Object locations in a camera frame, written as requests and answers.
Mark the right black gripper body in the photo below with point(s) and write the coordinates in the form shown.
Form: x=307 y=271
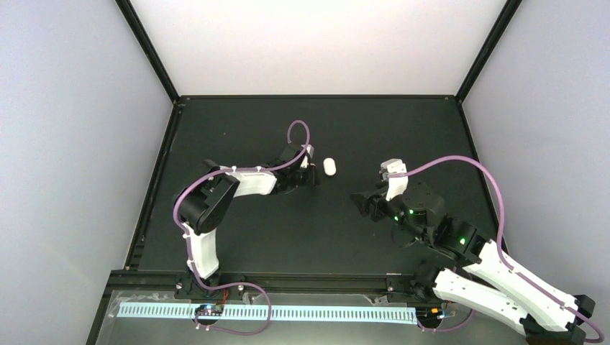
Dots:
x=376 y=212

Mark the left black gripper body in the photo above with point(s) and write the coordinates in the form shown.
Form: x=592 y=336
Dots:
x=301 y=181

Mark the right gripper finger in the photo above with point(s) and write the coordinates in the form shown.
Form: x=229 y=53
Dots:
x=381 y=185
x=363 y=202

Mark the oval white charging case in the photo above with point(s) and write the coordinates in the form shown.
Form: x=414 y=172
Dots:
x=329 y=166

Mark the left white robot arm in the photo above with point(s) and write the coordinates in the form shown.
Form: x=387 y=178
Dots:
x=201 y=205

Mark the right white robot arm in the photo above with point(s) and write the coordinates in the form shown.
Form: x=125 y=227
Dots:
x=474 y=270

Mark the right small circuit board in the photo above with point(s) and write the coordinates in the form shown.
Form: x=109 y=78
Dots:
x=430 y=313

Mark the small circuit board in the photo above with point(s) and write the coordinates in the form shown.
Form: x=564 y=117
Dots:
x=430 y=313
x=209 y=310

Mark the left small circuit board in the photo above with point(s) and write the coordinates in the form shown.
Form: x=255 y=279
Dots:
x=209 y=310

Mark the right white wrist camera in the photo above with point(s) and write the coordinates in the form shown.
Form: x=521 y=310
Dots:
x=394 y=172

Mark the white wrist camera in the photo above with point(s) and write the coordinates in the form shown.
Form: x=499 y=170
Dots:
x=307 y=158
x=394 y=172

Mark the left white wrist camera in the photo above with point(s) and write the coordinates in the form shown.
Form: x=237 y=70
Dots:
x=307 y=158

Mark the black aluminium front rail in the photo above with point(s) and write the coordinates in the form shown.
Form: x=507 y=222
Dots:
x=272 y=282

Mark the white slotted cable duct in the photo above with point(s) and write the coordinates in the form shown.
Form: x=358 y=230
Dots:
x=307 y=313

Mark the right black frame post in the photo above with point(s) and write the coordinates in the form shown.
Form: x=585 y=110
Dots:
x=499 y=27

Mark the black frame post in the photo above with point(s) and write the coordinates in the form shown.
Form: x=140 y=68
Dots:
x=135 y=24
x=499 y=27

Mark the left black frame post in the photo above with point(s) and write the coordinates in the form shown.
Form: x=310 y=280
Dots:
x=135 y=24

